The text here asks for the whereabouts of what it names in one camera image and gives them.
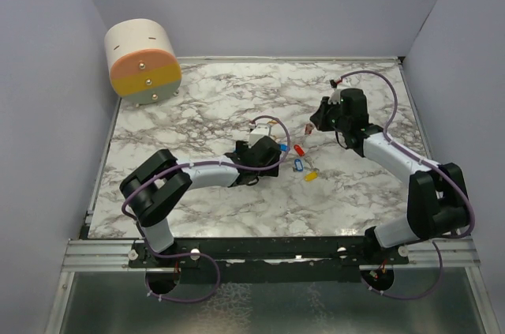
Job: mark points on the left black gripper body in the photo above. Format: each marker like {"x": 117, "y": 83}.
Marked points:
{"x": 269, "y": 172}

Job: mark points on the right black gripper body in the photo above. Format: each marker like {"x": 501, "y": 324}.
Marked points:
{"x": 331, "y": 118}

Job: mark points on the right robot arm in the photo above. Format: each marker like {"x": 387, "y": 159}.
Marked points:
{"x": 437, "y": 203}

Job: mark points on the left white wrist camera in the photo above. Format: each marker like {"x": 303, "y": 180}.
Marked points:
{"x": 257, "y": 131}

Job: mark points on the red key tag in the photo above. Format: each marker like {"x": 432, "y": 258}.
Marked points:
{"x": 309, "y": 128}
{"x": 299, "y": 150}

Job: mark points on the black mounting rail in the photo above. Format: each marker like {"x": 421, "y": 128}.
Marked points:
{"x": 265, "y": 260}

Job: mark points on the aluminium extrusion frame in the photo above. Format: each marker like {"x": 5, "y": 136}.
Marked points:
{"x": 97, "y": 256}

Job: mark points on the blue framed key tag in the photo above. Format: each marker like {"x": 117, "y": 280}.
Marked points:
{"x": 298, "y": 165}

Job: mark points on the yellow solid key tag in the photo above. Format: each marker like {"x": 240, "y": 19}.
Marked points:
{"x": 312, "y": 175}

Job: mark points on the pastel three-drawer cylinder box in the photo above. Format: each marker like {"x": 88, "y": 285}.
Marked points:
{"x": 142, "y": 66}

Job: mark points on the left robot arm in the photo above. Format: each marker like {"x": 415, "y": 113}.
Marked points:
{"x": 158, "y": 184}

